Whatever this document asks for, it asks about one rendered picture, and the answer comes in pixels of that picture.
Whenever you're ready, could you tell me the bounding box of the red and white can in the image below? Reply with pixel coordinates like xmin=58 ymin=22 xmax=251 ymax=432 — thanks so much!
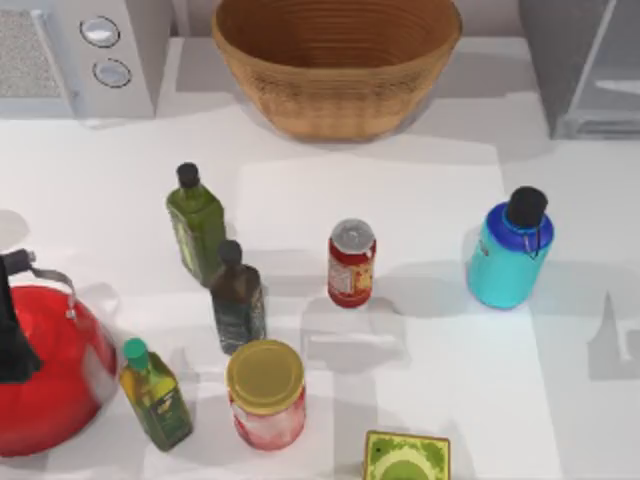
xmin=327 ymin=218 xmax=378 ymax=310

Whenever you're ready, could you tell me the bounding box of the dark olive bottle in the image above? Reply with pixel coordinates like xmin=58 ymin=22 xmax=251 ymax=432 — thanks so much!
xmin=209 ymin=239 xmax=268 ymax=356

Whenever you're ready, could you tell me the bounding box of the green bottle with black cap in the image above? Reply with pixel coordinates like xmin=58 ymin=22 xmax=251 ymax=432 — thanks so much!
xmin=166 ymin=162 xmax=227 ymax=289

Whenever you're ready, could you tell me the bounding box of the woven brown basket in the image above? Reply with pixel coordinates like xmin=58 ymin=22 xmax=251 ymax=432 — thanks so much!
xmin=210 ymin=0 xmax=464 ymax=145

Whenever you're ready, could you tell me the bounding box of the red jar with gold lid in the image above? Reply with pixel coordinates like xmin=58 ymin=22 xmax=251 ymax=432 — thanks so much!
xmin=225 ymin=339 xmax=307 ymax=451

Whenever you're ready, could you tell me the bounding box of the blue bottle with black cap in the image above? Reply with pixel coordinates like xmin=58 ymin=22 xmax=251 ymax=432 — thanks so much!
xmin=465 ymin=186 xmax=556 ymax=310

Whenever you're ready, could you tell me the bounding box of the yellow-green bottle with green cap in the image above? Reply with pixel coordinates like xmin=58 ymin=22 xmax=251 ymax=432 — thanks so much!
xmin=118 ymin=337 xmax=195 ymax=453

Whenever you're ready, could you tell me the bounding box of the green square coaster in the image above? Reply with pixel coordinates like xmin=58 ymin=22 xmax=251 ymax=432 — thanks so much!
xmin=361 ymin=429 xmax=451 ymax=480

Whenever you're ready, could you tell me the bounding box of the pale microwave oven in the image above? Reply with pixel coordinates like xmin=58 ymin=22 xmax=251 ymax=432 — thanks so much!
xmin=0 ymin=0 xmax=175 ymax=120

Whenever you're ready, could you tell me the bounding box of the round microwave knob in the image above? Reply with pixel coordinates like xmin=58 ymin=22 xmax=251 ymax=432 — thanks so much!
xmin=79 ymin=15 xmax=122 ymax=50
xmin=92 ymin=57 xmax=134 ymax=90

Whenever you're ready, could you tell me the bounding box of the red kettle with black handle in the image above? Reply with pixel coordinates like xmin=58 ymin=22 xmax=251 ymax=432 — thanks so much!
xmin=0 ymin=248 xmax=119 ymax=458

